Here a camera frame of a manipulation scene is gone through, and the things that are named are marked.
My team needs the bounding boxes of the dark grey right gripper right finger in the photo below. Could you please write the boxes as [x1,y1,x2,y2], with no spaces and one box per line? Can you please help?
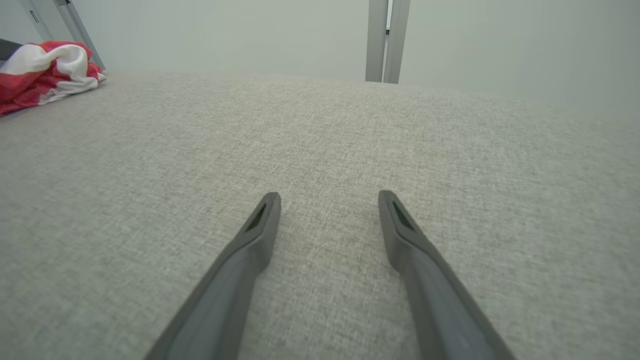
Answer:
[378,189,518,360]

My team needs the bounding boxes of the grey metal door frame post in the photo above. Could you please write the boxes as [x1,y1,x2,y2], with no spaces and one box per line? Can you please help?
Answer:
[365,0,412,85]

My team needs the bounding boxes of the red and white garment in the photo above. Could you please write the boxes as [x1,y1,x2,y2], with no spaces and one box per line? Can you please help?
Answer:
[0,41,107,117]

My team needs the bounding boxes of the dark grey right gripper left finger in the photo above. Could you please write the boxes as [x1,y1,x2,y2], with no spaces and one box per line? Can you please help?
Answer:
[144,192,282,360]

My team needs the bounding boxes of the grey fabric sofa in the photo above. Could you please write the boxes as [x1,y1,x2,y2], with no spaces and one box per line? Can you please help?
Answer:
[0,70,640,360]

